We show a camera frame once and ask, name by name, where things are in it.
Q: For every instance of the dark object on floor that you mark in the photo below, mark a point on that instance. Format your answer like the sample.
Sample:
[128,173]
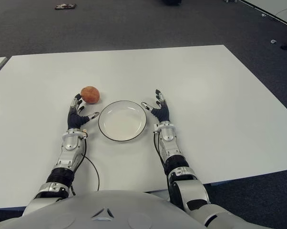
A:
[65,6]

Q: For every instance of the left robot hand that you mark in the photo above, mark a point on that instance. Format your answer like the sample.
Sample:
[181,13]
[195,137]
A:
[73,119]

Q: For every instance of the silver robot torso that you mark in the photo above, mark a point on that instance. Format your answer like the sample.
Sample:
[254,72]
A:
[98,210]

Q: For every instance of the white plate with black rim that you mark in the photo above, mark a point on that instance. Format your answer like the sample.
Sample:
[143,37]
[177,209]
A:
[122,121]

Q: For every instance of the small white floor object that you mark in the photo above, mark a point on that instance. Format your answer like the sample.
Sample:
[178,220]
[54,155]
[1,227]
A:
[273,41]

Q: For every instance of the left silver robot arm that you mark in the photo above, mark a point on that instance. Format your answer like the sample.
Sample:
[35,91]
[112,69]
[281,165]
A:
[69,143]

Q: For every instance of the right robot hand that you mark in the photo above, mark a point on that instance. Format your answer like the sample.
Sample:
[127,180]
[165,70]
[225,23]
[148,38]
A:
[163,112]

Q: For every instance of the red apple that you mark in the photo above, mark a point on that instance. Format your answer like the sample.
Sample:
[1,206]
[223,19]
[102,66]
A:
[89,95]

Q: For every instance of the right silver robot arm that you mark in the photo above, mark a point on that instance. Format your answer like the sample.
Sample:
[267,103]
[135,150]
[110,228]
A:
[193,188]

